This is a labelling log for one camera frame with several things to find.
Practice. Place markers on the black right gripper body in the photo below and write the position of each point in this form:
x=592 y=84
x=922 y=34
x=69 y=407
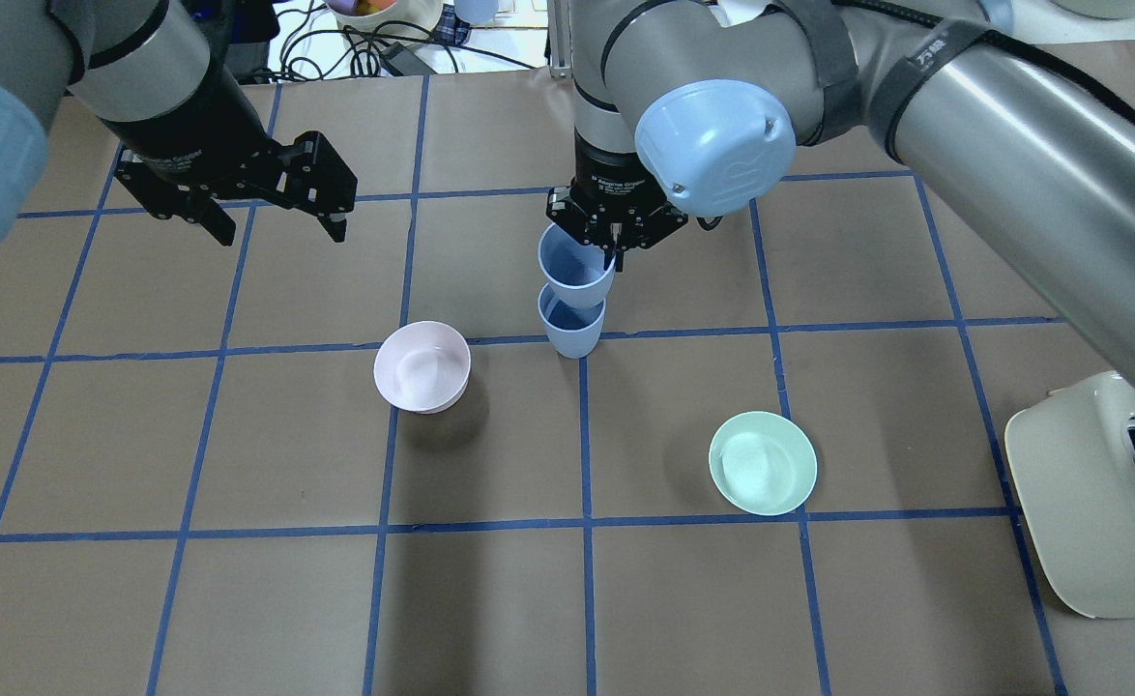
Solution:
x=604 y=174

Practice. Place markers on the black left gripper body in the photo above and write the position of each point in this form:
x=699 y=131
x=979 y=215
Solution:
x=190 y=133

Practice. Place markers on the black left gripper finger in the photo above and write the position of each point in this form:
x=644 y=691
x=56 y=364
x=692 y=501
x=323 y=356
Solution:
x=335 y=224
x=210 y=216

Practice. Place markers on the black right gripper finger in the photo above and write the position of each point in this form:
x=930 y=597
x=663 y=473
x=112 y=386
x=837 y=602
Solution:
x=616 y=247

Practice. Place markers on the blue cup moved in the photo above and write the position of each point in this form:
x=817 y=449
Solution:
x=579 y=274
x=573 y=332

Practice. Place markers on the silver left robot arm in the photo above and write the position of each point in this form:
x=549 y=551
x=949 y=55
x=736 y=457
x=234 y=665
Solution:
x=123 y=60

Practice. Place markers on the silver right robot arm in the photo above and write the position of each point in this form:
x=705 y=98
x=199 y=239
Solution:
x=678 y=116

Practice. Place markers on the pink bowl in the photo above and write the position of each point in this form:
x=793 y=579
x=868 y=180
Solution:
x=423 y=367

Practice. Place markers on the bowl of foam blocks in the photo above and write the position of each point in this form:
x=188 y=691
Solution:
x=396 y=18

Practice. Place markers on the blue cup on desk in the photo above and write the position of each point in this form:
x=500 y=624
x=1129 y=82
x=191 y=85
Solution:
x=476 y=12

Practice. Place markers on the green bowl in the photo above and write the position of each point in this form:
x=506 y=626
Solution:
x=762 y=463

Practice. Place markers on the cream toaster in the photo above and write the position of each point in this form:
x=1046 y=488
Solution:
x=1072 y=458

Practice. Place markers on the aluminium frame post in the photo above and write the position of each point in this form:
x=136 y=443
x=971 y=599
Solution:
x=559 y=39

